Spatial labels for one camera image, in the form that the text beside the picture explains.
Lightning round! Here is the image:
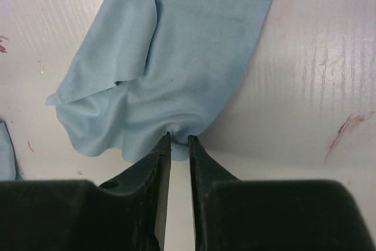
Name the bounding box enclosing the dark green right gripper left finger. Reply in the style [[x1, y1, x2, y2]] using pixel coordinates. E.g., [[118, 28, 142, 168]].
[[1, 134, 171, 250]]

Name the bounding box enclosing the light blue cleaning cloth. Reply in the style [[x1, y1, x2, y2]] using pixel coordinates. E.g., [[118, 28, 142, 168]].
[[46, 0, 272, 162]]

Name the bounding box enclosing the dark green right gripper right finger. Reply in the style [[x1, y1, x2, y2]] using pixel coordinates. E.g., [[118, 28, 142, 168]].
[[189, 136, 375, 250]]

